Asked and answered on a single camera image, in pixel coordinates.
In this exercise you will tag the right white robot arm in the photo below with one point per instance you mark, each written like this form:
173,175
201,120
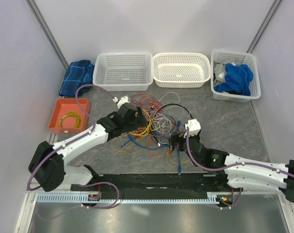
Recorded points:
235,171

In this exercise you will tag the middle white perforated basket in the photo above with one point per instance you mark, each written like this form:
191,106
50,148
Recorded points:
181,69

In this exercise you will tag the right white perforated basket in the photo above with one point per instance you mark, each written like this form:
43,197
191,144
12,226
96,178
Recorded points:
247,59

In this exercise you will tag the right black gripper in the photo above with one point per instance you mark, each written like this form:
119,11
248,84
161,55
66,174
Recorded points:
175,138

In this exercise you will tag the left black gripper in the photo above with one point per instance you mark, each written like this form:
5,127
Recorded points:
138,122

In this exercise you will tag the orange plastic tray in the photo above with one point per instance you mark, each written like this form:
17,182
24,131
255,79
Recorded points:
69,117

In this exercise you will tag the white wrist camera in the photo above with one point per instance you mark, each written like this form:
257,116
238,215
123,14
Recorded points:
193,126
121,101

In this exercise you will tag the blue towel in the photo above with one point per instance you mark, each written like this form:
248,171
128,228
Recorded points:
237,80

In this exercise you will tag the white perforated basket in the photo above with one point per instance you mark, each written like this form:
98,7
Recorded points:
181,69
247,59
129,71

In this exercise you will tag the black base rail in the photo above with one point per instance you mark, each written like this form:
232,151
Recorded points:
158,185

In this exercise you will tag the left white perforated basket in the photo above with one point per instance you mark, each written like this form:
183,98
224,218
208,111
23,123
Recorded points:
129,71

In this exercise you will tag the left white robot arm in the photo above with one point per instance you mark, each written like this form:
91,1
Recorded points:
50,163

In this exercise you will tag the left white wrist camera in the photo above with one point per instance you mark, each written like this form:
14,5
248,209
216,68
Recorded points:
121,101

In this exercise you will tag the light blue cable duct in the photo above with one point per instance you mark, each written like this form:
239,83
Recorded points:
86,198

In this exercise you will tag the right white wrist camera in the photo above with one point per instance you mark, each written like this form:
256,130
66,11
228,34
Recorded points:
193,126

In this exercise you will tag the blue plaid cloth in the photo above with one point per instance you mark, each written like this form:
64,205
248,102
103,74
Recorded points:
78,73

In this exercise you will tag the grey cloth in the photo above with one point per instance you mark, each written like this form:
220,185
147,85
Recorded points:
219,70

